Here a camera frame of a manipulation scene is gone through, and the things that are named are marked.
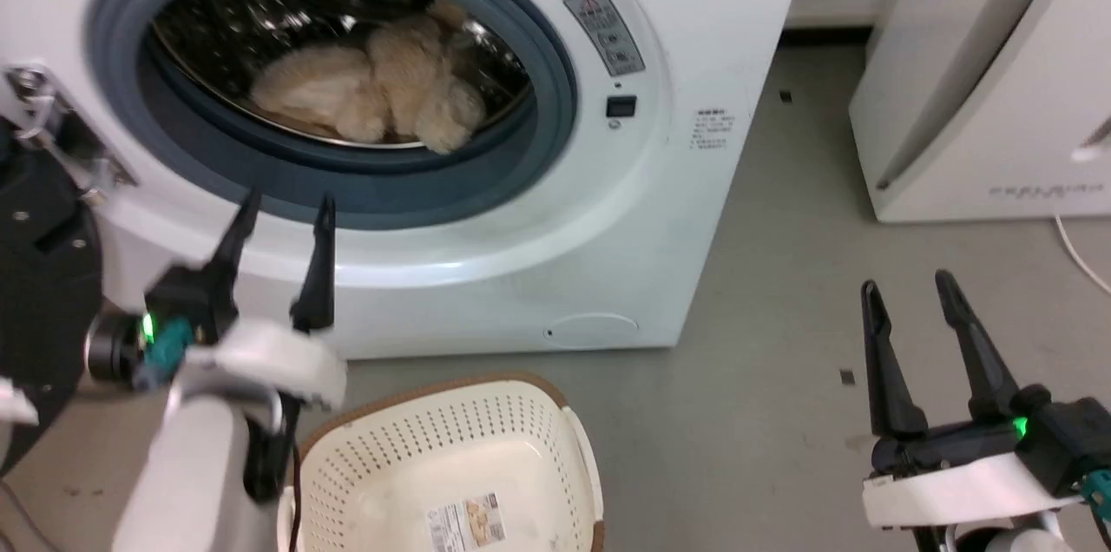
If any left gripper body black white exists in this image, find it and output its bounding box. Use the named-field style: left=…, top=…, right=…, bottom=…
left=87, top=267, right=348, bottom=414

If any printed paper basket label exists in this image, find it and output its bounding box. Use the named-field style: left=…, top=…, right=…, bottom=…
left=425, top=493, right=508, bottom=552

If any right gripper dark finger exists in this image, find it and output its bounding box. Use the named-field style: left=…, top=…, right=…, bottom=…
left=935, top=270, right=1022, bottom=421
left=861, top=280, right=928, bottom=438

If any white washing machine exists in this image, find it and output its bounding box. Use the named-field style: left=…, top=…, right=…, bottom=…
left=0, top=0, right=817, bottom=360

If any black round washer door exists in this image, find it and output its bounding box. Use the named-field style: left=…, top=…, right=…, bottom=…
left=0, top=118, right=105, bottom=475

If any white floor cable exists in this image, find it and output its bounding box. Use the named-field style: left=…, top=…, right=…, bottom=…
left=1054, top=214, right=1111, bottom=298

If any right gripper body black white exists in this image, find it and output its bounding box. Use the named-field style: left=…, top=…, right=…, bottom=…
left=862, top=385, right=1111, bottom=531

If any beige fluffy plush toy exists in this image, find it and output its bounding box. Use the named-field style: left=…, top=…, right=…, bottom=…
left=250, top=0, right=487, bottom=155

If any metal washer door hinge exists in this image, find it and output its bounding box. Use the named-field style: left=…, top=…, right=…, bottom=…
left=0, top=62, right=140, bottom=207

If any small text sticker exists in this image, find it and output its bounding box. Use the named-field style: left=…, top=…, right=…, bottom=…
left=689, top=108, right=740, bottom=153

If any white appliance cabinet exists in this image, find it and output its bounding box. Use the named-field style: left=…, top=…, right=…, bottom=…
left=848, top=0, right=1111, bottom=224

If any shiny steel washer drum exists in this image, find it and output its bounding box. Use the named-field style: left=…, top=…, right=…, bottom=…
left=152, top=0, right=532, bottom=150

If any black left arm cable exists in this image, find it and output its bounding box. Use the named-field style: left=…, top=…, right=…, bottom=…
left=241, top=396, right=305, bottom=552

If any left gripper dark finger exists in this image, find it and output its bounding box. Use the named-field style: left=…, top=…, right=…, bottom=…
left=208, top=190, right=262, bottom=275
left=291, top=194, right=337, bottom=332

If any grey-blue rubber door gasket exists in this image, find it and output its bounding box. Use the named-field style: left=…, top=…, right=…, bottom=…
left=85, top=0, right=579, bottom=231

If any grey warning sticker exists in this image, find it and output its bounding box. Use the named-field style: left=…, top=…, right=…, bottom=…
left=562, top=0, right=647, bottom=78

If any cream perforated laundry basket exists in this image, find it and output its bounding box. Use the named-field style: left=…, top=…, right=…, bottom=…
left=276, top=373, right=607, bottom=552

